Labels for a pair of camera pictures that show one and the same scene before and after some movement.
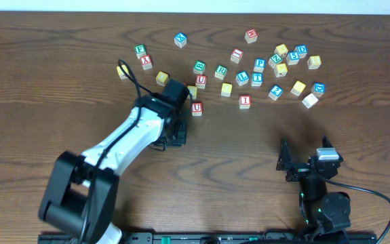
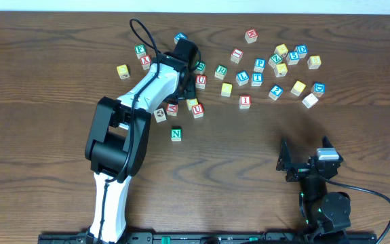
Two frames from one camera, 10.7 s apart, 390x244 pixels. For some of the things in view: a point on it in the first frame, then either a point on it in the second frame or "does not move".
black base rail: [148, 238] does not move
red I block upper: [236, 55] does not move
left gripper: [178, 134] → [190, 87]
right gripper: [303, 170] does not move
